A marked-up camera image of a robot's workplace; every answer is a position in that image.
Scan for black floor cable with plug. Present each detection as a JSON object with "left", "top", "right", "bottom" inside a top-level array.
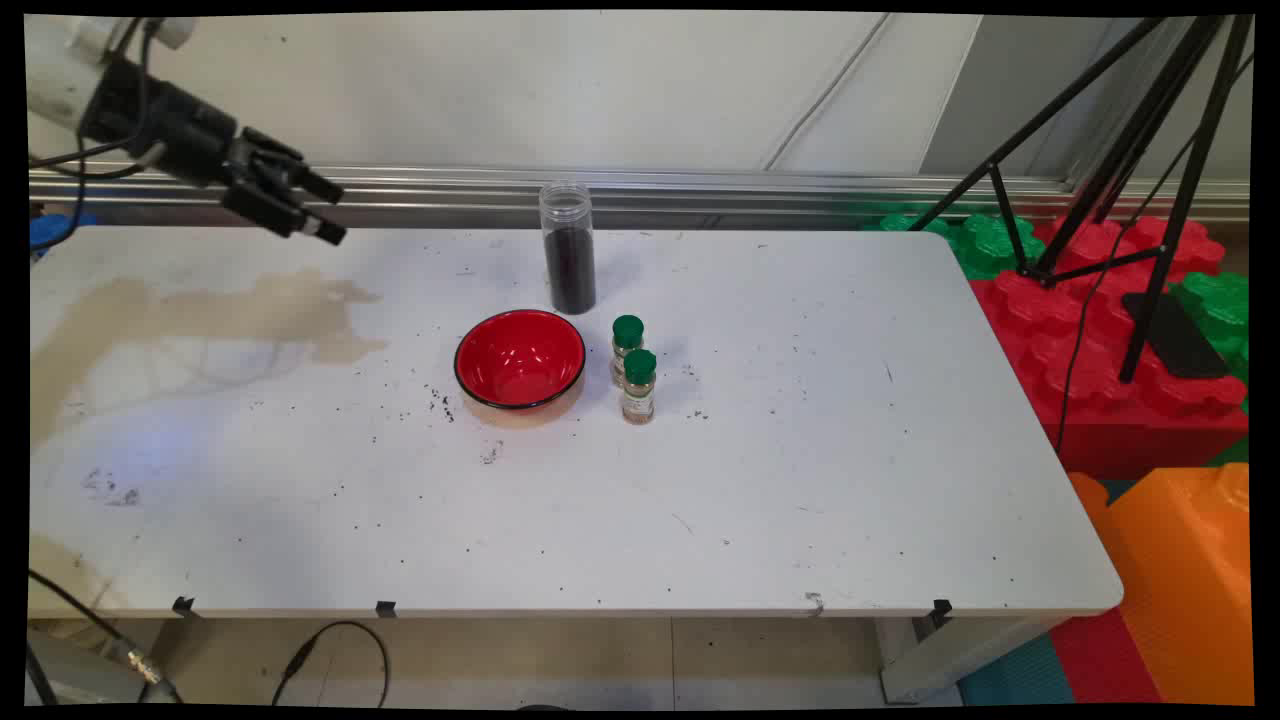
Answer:
[{"left": 272, "top": 620, "right": 391, "bottom": 709}]

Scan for clear plastic jar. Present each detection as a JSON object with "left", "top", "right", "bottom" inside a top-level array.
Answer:
[{"left": 538, "top": 180, "right": 598, "bottom": 316}]

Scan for blue object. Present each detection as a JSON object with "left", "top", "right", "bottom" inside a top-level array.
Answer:
[{"left": 30, "top": 210, "right": 96, "bottom": 256}]

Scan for black seeds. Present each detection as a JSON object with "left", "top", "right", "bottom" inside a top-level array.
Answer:
[{"left": 545, "top": 228, "right": 597, "bottom": 315}]

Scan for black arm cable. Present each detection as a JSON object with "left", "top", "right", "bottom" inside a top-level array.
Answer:
[{"left": 28, "top": 20, "right": 166, "bottom": 256}]

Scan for black cable with metal connector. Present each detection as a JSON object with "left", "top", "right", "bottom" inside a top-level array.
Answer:
[{"left": 28, "top": 568, "right": 183, "bottom": 704}]

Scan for red bowl with black rim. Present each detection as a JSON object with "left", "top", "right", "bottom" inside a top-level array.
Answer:
[{"left": 453, "top": 308, "right": 588, "bottom": 413}]

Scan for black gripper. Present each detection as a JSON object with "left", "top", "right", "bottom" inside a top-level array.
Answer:
[{"left": 135, "top": 78, "right": 348, "bottom": 247}]

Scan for black tripod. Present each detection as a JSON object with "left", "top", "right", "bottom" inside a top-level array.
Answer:
[{"left": 905, "top": 15, "right": 1256, "bottom": 386}]

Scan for teal floor mat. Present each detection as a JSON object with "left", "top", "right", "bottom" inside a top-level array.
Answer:
[{"left": 958, "top": 632, "right": 1076, "bottom": 706}]

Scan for white table leg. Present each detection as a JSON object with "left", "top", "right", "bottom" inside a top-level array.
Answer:
[{"left": 880, "top": 615, "right": 1061, "bottom": 704}]

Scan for green-capped glass spice bottle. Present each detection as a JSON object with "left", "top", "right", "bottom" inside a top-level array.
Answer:
[
  {"left": 620, "top": 348, "right": 659, "bottom": 426},
  {"left": 610, "top": 314, "right": 646, "bottom": 389}
]

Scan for aluminium wall rail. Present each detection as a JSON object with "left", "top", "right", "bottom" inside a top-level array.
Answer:
[{"left": 28, "top": 163, "right": 1251, "bottom": 223}]

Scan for red floor mat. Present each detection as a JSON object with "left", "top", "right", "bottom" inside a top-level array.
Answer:
[{"left": 1048, "top": 605, "right": 1166, "bottom": 706}]

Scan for black flat phone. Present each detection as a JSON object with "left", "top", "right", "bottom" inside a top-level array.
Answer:
[{"left": 1120, "top": 290, "right": 1231, "bottom": 379}]

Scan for green foam building block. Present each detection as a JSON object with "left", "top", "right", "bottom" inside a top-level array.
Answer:
[
  {"left": 880, "top": 212, "right": 1046, "bottom": 281},
  {"left": 1170, "top": 270, "right": 1251, "bottom": 386}
]

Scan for orange foam building block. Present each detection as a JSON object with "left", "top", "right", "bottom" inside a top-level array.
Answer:
[{"left": 1065, "top": 462, "right": 1256, "bottom": 706}]

